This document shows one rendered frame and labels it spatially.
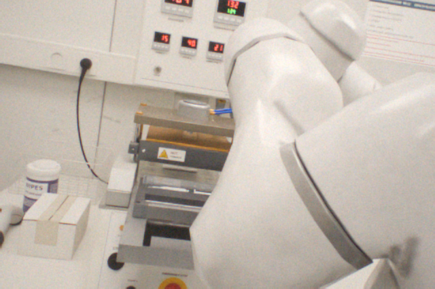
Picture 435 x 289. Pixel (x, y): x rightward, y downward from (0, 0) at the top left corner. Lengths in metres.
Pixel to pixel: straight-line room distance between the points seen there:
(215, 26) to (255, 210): 0.95
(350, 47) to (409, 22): 1.19
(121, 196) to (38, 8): 0.95
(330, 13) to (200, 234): 0.36
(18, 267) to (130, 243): 0.44
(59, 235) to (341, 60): 0.77
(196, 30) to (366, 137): 0.96
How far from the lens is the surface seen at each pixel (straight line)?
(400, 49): 1.81
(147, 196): 0.90
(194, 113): 1.11
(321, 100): 0.46
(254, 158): 0.39
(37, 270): 1.14
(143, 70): 1.27
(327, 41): 0.63
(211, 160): 1.07
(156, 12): 1.27
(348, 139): 0.34
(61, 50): 1.70
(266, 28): 0.54
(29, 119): 1.81
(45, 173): 1.35
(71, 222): 1.15
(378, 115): 0.35
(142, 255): 0.75
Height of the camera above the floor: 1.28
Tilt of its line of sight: 9 degrees down
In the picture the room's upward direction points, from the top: 10 degrees clockwise
